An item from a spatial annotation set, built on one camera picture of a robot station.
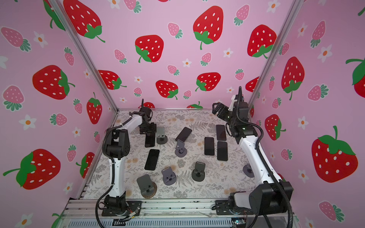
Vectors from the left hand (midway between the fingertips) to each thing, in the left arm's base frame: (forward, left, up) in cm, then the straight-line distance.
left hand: (153, 131), depth 107 cm
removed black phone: (-13, -42, 0) cm, 44 cm away
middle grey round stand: (-19, -22, +4) cm, 30 cm away
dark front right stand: (-34, -33, +3) cm, 47 cm away
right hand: (-8, -42, +33) cm, 54 cm away
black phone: (-23, -3, -2) cm, 23 cm away
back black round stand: (-8, -7, +2) cm, 11 cm away
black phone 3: (-8, +1, +1) cm, 8 cm away
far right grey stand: (-30, -65, -1) cm, 71 cm away
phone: (-3, -24, 0) cm, 24 cm away
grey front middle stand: (-36, -16, +4) cm, 40 cm away
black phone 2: (-5, -50, +4) cm, 51 cm away
